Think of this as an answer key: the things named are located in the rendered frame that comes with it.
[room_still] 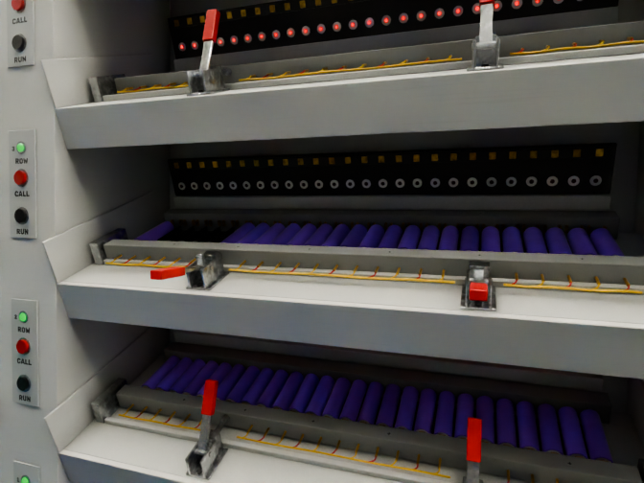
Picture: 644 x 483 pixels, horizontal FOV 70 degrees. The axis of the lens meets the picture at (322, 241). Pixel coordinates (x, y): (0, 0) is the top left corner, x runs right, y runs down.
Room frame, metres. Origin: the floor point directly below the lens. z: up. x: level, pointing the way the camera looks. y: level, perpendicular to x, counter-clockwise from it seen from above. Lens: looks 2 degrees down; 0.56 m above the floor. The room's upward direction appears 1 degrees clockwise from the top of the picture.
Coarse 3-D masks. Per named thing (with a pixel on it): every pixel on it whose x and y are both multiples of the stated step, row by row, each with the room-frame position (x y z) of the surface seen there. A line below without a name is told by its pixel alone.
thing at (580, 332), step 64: (64, 256) 0.52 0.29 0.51; (640, 256) 0.43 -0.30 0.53; (128, 320) 0.50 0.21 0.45; (192, 320) 0.47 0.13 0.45; (256, 320) 0.44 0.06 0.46; (320, 320) 0.42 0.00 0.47; (384, 320) 0.39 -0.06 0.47; (448, 320) 0.38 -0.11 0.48; (512, 320) 0.36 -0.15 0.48; (576, 320) 0.35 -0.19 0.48; (640, 320) 0.34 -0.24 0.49
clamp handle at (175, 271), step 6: (198, 258) 0.46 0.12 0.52; (198, 264) 0.46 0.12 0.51; (204, 264) 0.46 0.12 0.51; (150, 270) 0.40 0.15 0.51; (156, 270) 0.40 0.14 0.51; (162, 270) 0.40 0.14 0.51; (168, 270) 0.41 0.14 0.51; (174, 270) 0.41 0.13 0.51; (180, 270) 0.42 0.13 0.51; (186, 270) 0.43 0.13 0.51; (192, 270) 0.44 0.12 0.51; (150, 276) 0.40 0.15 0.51; (156, 276) 0.40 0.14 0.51; (162, 276) 0.40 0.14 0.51; (168, 276) 0.41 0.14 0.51; (174, 276) 0.41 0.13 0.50
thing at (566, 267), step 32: (128, 256) 0.54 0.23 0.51; (160, 256) 0.52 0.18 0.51; (192, 256) 0.51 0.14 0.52; (224, 256) 0.49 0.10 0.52; (256, 256) 0.48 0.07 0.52; (288, 256) 0.47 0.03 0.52; (320, 256) 0.46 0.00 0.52; (352, 256) 0.45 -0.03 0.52; (384, 256) 0.44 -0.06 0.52; (416, 256) 0.43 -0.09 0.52; (448, 256) 0.42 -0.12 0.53; (480, 256) 0.41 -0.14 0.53; (512, 256) 0.41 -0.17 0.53; (544, 256) 0.40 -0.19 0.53; (576, 256) 0.39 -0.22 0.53; (608, 256) 0.39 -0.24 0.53; (576, 288) 0.37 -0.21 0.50
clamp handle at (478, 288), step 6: (474, 270) 0.37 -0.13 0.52; (480, 270) 0.37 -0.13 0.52; (474, 276) 0.38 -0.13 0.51; (480, 276) 0.38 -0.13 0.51; (474, 282) 0.36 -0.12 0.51; (480, 282) 0.36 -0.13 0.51; (474, 288) 0.32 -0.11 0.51; (480, 288) 0.32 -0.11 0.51; (486, 288) 0.32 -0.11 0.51; (474, 294) 0.31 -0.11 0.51; (480, 294) 0.31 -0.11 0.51; (486, 294) 0.31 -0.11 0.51; (474, 300) 0.31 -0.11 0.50; (480, 300) 0.31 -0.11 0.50; (486, 300) 0.31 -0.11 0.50
